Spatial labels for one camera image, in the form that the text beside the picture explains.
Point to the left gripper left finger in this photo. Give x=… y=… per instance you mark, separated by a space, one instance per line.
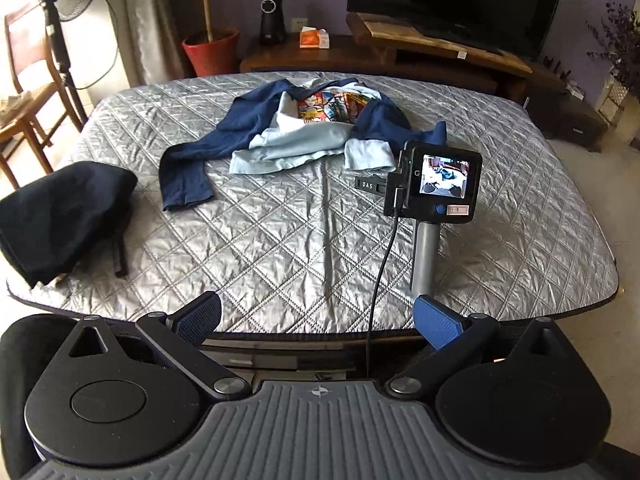
x=196 y=320

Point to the dried purple flower plant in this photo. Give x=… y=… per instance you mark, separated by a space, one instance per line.
x=618 y=41

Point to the dark navy folded garment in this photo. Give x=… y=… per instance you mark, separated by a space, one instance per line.
x=50 y=225

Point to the blue raglan graphic shirt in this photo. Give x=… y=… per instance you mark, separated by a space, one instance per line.
x=281 y=126

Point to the silver quilted table cover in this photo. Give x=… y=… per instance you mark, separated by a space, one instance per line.
x=305 y=252

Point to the beige curtain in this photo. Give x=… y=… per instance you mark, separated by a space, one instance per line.
x=148 y=41

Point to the wooden chair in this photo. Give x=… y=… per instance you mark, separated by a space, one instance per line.
x=36 y=80

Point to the wooden TV cabinet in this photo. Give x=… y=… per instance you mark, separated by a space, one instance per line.
x=377 y=45

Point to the white wall socket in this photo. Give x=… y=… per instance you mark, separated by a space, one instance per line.
x=297 y=24

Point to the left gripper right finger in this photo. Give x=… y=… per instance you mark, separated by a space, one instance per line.
x=436 y=323

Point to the orange white tissue box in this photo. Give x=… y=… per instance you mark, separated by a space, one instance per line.
x=312 y=38

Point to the black cylindrical speaker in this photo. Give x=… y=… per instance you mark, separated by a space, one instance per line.
x=272 y=27

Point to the red plant pot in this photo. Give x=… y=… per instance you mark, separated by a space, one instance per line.
x=217 y=56

